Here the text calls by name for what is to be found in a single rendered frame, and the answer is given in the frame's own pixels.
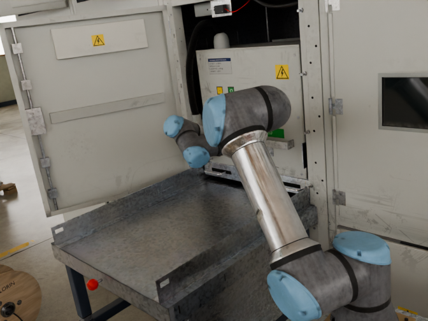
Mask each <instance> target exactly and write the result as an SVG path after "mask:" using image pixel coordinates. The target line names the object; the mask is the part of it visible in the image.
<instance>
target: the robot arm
mask: <svg viewBox="0 0 428 321"><path fill-rule="evenodd" d="M290 114H291V103H290V100H289V98H288V97H287V95H286V94H285V93H284V92H283V91H282V90H280V89H278V88H276V87H273V86H270V85H261V86H257V87H253V88H249V89H243V90H238V91H235V92H230V93H226V94H224V93H222V94H220V95H218V96H213V97H210V98H209V99H207V100H206V102H205V104H204V107H203V126H202V125H199V122H197V123H195V122H192V121H190V120H187V119H185V118H183V117H179V116H177V115H171V116H169V117H168V118H167V119H166V121H165V123H164V127H163V130H164V133H165V135H166V136H169V137H170V138H173V139H174V140H175V142H176V144H177V145H178V147H179V149H180V151H181V153H182V154H183V158H184V159H185V160H186V161H187V163H188V165H189V166H190V167H192V168H201V167H202V166H203V165H206V164H207V163H208V161H209V159H210V157H212V156H218V157H220V156H222V155H224V156H226V157H229V158H231V159H232V161H233V164H234V166H235V168H236V171H237V173H238V175H239V178H240V180H241V182H242V184H243V187H244V189H245V192H246V194H247V196H248V198H249V201H250V203H251V205H252V208H253V210H254V212H255V215H256V217H257V220H258V221H259V224H260V227H261V229H262V231H263V233H264V235H265V238H266V240H267V243H268V245H269V247H270V249H271V252H272V258H271V260H270V263H269V265H270V267H271V270H272V271H271V272H270V273H269V274H268V276H267V284H268V285H269V287H268V288H269V291H270V294H271V296H272V298H273V300H274V302H275V303H276V305H277V307H279V309H280V310H281V312H282V313H283V314H284V315H285V316H286V317H287V318H289V319H290V320H291V321H310V320H313V319H318V318H320V317H321V316H322V315H325V314H327V313H329V312H331V316H330V321H399V319H398V316H397V314H396V311H395V309H394V307H393V304H392V301H391V281H390V264H391V262H392V259H391V258H390V248H389V246H388V244H387V243H386V241H384V240H383V239H382V238H380V237H378V236H376V235H374V234H371V233H368V232H361V231H346V232H341V233H339V234H337V235H336V236H335V237H334V239H333V242H332V245H333V248H332V249H330V250H327V251H324V252H323V250H322V248H321V246H320V243H318V242H316V241H313V240H312V239H310V238H309V237H308V235H307V233H306V231H305V228H304V226H303V224H302V222H301V219H300V218H299V215H298V214H297V211H296V209H295V207H294V205H293V203H292V200H291V198H290V196H289V194H288V192H287V189H286V188H285V186H284V184H283V181H282V179H281V177H280V175H279V172H278V170H277V168H276V166H275V164H274V162H273V160H272V158H271V156H270V153H269V151H268V149H267V147H266V144H265V142H266V139H267V136H268V134H267V132H271V131H274V130H276V129H279V128H280V127H282V126H283V125H285V124H286V123H287V121H288V119H289V118H290Z"/></svg>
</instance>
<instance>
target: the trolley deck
mask: <svg viewBox="0 0 428 321"><path fill-rule="evenodd" d="M298 215H299V218H300V219H301V222H302V224H303V226H304V228H305V231H306V230H308V229H309V228H310V227H311V226H313V225H314V224H316V223H317V207H312V206H309V207H308V208H306V209H305V210H303V211H302V212H300V213H299V214H298ZM256 218H257V217H256V215H255V212H254V210H253V208H252V205H251V203H250V201H249V198H248V196H247V194H246V192H245V191H243V190H238V189H233V188H229V187H225V186H221V185H216V184H212V183H208V182H202V183H200V184H199V185H196V186H194V187H192V188H190V189H188V190H185V191H183V192H181V193H179V194H177V195H175V196H173V197H170V198H169V199H166V200H164V201H162V202H160V203H158V204H155V205H153V206H151V207H149V208H147V209H145V210H143V211H141V212H139V213H136V214H134V215H132V216H130V217H128V218H125V219H123V220H121V221H119V222H117V223H115V224H113V225H111V226H109V227H106V228H104V229H102V230H100V231H97V232H95V233H94V234H91V235H90V236H87V237H85V238H83V239H81V240H78V241H76V242H74V243H72V244H70V245H68V246H65V247H64V248H61V249H60V248H57V247H56V246H55V243H54V242H51V246H52V250H53V254H54V257H55V259H57V260H59V261H60V262H62V263H63V264H65V265H67V266H69V267H70V268H72V269H74V270H75V271H77V272H79V273H80V274H82V275H83V276H85V277H87V278H88V279H90V280H91V279H96V280H98V279H100V278H102V279H103V280H102V282H100V283H99V285H100V286H102V287H104V288H105V289H107V290H109V291H110V292H112V293H114V294H115V295H117V296H118V297H120V298H122V299H123V300H125V301H127V302H128V303H130V304H132V305H133V306H135V307H137V308H139V309H140V310H142V311H144V312H145V313H147V314H149V315H150V316H152V317H153V318H155V319H157V320H158V321H182V320H184V319H185V318H187V317H188V316H189V315H191V314H192V313H193V312H195V311H196V310H198V309H199V308H200V307H202V306H203V305H205V304H206V303H207V302H209V301H210V300H212V299H213V298H214V297H215V296H217V295H219V293H221V292H222V291H224V290H225V289H226V288H228V287H229V286H231V285H232V284H233V283H235V282H236V281H238V280H239V279H240V278H242V277H243V276H245V275H246V274H247V273H249V272H250V271H251V270H252V269H254V268H256V267H257V266H258V265H259V264H261V263H262V262H264V261H265V260H266V259H268V258H269V257H270V256H272V252H271V249H270V247H269V245H268V243H267V240H266V238H265V237H263V238H261V239H260V240H258V241H257V242H255V243H254V244H252V245H251V246H249V247H248V248H246V249H245V250H243V251H242V252H241V253H239V254H237V255H236V256H235V257H233V258H232V259H230V260H229V261H227V262H226V263H224V264H222V265H221V266H220V267H218V268H216V269H215V270H214V271H212V272H211V273H209V274H208V275H206V276H205V277H203V278H201V279H200V280H199V281H197V282H195V283H194V284H193V285H191V286H190V287H188V288H187V289H185V290H184V291H182V292H180V293H179V294H178V295H176V296H174V297H173V298H172V299H170V300H169V301H168V302H166V303H164V304H163V305H160V304H158V303H156V302H154V301H153V300H152V298H153V297H155V296H156V295H157V288H156V284H155V280H157V279H158V278H160V277H161V276H163V275H165V274H166V273H168V272H170V271H171V270H173V269H174V268H177V267H178V266H179V265H181V264H183V263H184V262H186V261H188V260H189V259H191V258H193V257H194V256H196V255H197V254H199V253H201V252H202V251H204V250H206V249H207V248H209V247H210V246H212V245H214V244H215V243H217V242H219V241H220V240H222V239H224V238H225V237H227V236H228V235H230V234H232V233H233V232H235V231H237V230H238V229H240V228H242V227H243V226H245V225H246V224H248V223H250V222H251V221H253V220H255V219H256Z"/></svg>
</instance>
